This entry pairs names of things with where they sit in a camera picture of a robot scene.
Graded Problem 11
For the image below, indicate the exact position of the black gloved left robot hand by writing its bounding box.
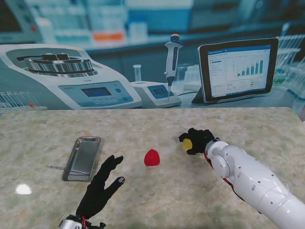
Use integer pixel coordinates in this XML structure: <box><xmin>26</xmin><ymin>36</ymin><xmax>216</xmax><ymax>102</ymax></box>
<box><xmin>76</xmin><ymin>155</ymin><xmax>126</xmax><ymax>220</ymax></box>

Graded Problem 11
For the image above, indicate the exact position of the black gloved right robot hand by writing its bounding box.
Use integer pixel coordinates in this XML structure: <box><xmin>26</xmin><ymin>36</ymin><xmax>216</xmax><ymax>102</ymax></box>
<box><xmin>178</xmin><ymin>128</ymin><xmax>221</xmax><ymax>157</ymax></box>

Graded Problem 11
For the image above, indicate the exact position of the yellow-topped clear culture dish lid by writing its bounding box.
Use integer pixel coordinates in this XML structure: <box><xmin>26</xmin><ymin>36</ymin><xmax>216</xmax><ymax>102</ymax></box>
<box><xmin>182</xmin><ymin>138</ymin><xmax>194</xmax><ymax>152</ymax></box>

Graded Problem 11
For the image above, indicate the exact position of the red round filter paper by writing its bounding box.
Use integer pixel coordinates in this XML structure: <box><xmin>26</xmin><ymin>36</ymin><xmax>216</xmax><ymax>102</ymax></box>
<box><xmin>144</xmin><ymin>149</ymin><xmax>161</xmax><ymax>167</ymax></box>

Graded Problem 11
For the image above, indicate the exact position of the rectangular stainless steel tray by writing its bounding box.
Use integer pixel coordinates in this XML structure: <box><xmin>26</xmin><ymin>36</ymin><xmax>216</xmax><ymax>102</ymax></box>
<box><xmin>61</xmin><ymin>136</ymin><xmax>102</xmax><ymax>183</ymax></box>

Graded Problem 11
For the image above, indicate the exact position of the printed laboratory scene backdrop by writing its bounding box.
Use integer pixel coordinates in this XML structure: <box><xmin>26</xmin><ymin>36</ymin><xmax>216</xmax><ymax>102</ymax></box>
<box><xmin>0</xmin><ymin>0</ymin><xmax>305</xmax><ymax>111</ymax></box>

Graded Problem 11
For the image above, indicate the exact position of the red right wrist cable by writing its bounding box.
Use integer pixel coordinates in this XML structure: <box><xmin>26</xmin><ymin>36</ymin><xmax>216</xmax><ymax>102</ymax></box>
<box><xmin>204</xmin><ymin>152</ymin><xmax>246</xmax><ymax>203</ymax></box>

